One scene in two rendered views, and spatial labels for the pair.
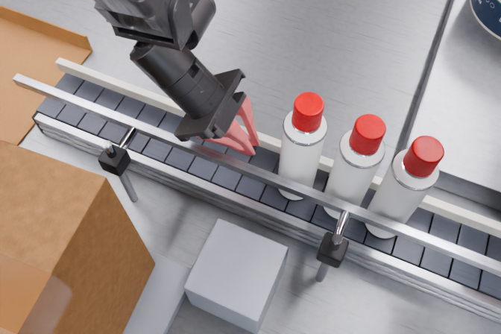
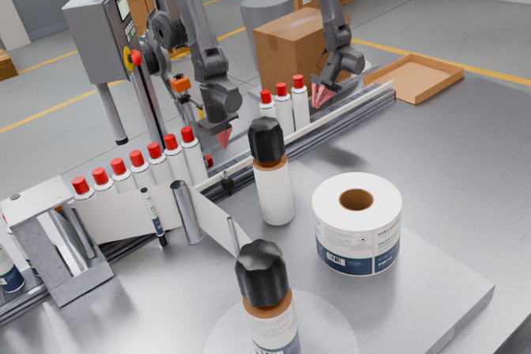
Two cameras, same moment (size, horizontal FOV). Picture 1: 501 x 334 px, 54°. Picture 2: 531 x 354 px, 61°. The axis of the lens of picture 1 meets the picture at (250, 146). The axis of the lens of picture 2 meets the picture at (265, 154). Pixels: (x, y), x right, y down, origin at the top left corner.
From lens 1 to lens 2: 1.56 m
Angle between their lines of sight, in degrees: 75
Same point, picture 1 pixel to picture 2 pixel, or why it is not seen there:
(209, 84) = (325, 71)
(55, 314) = (273, 47)
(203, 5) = (351, 62)
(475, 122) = (295, 186)
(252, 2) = (431, 154)
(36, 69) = (408, 92)
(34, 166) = (304, 34)
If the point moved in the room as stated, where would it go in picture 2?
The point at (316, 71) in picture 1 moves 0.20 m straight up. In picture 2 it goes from (367, 163) to (367, 110)
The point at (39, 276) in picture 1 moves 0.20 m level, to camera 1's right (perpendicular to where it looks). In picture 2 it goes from (276, 35) to (250, 57)
